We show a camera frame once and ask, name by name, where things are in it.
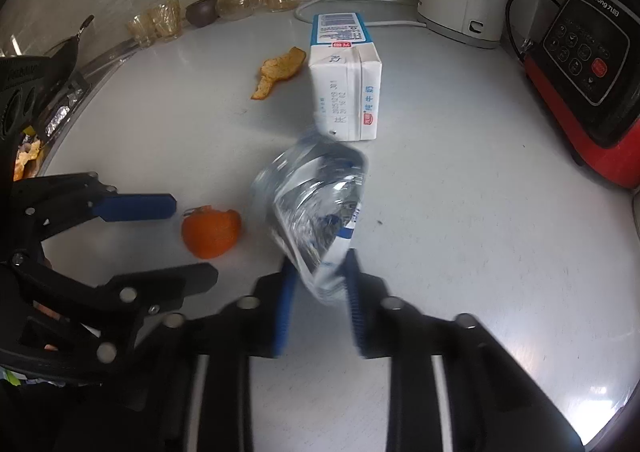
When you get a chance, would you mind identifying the blue white milk carton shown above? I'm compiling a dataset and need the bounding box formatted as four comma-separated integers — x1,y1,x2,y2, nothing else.
308,12,383,142

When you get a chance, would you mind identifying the amber glass cup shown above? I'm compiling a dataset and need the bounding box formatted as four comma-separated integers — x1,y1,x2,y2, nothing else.
148,0,182,42
126,13,156,48

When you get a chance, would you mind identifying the dried orange peel strip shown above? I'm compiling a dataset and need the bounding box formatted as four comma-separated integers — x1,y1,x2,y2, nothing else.
250,47,306,100

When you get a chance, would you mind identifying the orange mandarin peel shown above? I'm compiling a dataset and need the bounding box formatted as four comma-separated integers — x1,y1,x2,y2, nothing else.
181,205,242,260

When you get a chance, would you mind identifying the amber glass teapot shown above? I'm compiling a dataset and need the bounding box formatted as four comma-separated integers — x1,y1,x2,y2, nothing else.
216,0,262,21

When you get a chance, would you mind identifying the black red blender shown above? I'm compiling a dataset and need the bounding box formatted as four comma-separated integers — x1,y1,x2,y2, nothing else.
524,0,639,189

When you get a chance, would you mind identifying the dark brown ceramic cup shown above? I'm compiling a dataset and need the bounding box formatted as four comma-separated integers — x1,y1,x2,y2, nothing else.
186,0,219,28

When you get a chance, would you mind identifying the silver blue wrapper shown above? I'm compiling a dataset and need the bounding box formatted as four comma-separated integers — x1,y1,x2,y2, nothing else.
252,130,368,305

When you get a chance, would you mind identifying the black wok with lid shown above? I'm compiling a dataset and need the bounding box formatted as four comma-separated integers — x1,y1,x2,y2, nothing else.
44,14,96,66

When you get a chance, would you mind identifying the black blender cable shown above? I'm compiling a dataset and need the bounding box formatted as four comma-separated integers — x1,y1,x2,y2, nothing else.
503,0,561,64

